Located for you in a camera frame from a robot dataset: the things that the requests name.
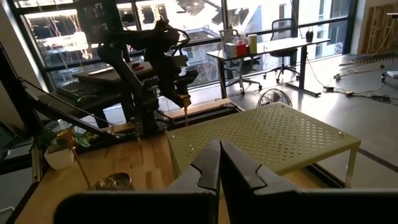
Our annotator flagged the black floor cable cover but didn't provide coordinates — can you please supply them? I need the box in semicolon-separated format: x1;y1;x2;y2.
338;51;398;67

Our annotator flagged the black mesh office chair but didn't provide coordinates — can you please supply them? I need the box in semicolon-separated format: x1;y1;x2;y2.
263;17;302;84

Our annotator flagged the candle tin with cake label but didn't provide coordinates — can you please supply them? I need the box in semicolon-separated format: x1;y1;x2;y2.
92;172;135;192

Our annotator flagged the black keyboard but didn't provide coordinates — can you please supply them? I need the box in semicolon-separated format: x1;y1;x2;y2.
55;81;102;101

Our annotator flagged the grey office chair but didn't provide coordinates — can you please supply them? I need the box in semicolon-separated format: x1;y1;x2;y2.
218;29;264;95

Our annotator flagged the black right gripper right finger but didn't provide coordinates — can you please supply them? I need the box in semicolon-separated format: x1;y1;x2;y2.
220;139;398;224

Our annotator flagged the black floor fan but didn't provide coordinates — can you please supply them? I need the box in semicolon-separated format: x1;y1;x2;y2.
256;88;294;109

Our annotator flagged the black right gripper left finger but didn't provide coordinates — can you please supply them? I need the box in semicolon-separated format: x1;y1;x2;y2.
53;139;222;224

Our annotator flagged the green perforated metal shelf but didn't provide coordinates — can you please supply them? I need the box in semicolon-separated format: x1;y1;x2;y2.
165;101;362;188

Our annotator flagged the white and teal box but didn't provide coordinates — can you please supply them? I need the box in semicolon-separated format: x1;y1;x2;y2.
224;42;238;58

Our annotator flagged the wooden slatted pallet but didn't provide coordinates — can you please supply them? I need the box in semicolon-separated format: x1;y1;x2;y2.
361;2;398;54

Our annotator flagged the pale yellow cylinder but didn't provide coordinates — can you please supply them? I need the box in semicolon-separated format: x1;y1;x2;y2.
247;34;258;55

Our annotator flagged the red box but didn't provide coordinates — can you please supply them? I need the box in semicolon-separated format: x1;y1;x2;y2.
236;43;249;57

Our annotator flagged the white office desk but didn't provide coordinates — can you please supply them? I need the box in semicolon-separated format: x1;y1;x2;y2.
206;37;331;100

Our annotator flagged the dark standing desk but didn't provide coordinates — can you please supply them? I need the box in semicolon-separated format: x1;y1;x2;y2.
37;61;156;121

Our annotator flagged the potted green plant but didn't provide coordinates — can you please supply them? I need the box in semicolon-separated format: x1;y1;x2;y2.
30;128;100;171

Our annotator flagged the black floor cable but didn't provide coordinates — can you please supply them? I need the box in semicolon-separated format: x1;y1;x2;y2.
323;86;398;104

